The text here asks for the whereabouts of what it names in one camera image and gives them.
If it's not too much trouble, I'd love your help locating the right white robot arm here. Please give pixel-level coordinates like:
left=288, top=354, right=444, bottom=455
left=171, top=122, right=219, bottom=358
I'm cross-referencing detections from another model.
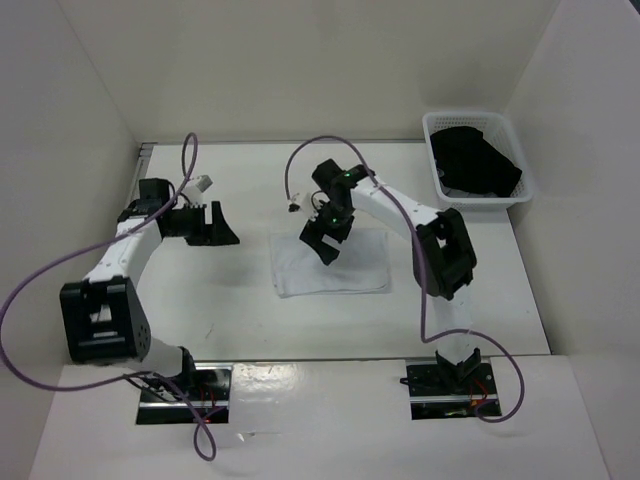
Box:
left=299, top=159, right=481, bottom=393

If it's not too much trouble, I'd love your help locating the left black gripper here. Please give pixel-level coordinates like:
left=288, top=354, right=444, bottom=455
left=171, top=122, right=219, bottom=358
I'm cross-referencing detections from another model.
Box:
left=165, top=201, right=239, bottom=246

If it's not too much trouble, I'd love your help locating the black skirt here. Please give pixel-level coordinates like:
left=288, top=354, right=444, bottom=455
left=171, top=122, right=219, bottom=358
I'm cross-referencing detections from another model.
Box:
left=430, top=126, right=523, bottom=198

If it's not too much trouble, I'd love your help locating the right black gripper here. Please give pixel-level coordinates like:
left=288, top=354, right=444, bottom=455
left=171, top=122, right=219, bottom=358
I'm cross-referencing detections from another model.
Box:
left=300, top=199, right=355, bottom=265

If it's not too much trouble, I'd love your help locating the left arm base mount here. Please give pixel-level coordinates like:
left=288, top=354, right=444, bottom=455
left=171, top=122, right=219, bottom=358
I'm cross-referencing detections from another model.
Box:
left=135, top=362, right=233, bottom=426

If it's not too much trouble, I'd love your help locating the white skirt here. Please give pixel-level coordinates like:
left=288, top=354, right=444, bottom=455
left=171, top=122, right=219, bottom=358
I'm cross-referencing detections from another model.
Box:
left=270, top=229, right=391, bottom=298

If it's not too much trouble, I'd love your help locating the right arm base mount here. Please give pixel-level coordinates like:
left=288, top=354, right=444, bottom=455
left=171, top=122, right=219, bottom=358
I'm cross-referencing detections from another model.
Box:
left=399, top=348, right=502, bottom=420

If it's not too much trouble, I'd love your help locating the purple cable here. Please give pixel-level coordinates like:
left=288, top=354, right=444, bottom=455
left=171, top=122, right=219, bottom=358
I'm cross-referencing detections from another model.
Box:
left=0, top=132, right=217, bottom=460
left=283, top=135, right=526, bottom=424

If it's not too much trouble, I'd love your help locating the white plastic basket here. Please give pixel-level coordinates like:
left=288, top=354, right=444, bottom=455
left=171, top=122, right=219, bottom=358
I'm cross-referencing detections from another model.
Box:
left=422, top=110, right=534, bottom=212

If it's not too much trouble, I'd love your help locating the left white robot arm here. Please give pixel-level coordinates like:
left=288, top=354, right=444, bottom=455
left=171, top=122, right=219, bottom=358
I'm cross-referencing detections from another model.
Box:
left=60, top=175, right=240, bottom=400

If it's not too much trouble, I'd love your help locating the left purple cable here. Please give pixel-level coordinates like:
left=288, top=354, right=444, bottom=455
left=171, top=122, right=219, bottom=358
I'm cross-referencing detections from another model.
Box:
left=0, top=132, right=217, bottom=460

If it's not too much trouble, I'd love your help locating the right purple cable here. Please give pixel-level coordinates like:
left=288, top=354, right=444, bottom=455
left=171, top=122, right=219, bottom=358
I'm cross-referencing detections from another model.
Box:
left=283, top=135, right=526, bottom=424

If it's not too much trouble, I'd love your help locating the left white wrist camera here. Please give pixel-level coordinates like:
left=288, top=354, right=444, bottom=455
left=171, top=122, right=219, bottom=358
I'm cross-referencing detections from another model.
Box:
left=181, top=175, right=213, bottom=206

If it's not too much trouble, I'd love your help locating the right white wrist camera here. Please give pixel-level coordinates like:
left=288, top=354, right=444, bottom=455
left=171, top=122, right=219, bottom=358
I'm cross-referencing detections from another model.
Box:
left=288, top=193, right=315, bottom=216

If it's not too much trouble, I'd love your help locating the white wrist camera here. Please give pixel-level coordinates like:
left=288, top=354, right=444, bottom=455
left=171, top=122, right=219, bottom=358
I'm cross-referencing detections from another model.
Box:
left=288, top=193, right=315, bottom=216
left=181, top=175, right=213, bottom=206

